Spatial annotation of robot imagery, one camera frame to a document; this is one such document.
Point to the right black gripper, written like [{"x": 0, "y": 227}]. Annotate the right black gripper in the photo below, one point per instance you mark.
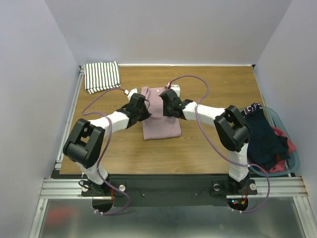
[{"x": 167, "y": 110}]

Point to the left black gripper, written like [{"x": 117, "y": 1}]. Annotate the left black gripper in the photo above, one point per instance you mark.
[{"x": 146, "y": 115}]

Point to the pink tank top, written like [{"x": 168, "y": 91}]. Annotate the pink tank top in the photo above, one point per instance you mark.
[{"x": 158, "y": 126}]

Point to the black white striped tank top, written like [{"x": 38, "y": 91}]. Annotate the black white striped tank top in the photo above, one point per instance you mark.
[{"x": 101, "y": 76}]

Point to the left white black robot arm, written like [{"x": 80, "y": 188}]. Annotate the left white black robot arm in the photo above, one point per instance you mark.
[{"x": 89, "y": 140}]

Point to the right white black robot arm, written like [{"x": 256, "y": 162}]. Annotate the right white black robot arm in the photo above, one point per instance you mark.
[{"x": 232, "y": 129}]

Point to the navy patterned garment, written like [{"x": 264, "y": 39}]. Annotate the navy patterned garment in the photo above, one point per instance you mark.
[{"x": 263, "y": 144}]

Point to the teal laundry basket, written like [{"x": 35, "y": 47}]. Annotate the teal laundry basket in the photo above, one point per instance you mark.
[{"x": 293, "y": 163}]

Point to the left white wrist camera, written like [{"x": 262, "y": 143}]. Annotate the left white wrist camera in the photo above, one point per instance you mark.
[{"x": 131, "y": 92}]

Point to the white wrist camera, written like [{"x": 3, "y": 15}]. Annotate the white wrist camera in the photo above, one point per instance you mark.
[
  {"x": 174, "y": 87},
  {"x": 131, "y": 92}
]

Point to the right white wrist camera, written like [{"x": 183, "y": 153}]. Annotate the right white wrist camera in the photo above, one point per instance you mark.
[{"x": 174, "y": 87}]

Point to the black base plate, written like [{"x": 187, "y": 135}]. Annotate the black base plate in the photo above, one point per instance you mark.
[{"x": 167, "y": 190}]

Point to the aluminium frame rail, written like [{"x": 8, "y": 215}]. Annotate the aluminium frame rail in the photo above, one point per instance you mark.
[{"x": 279, "y": 187}]

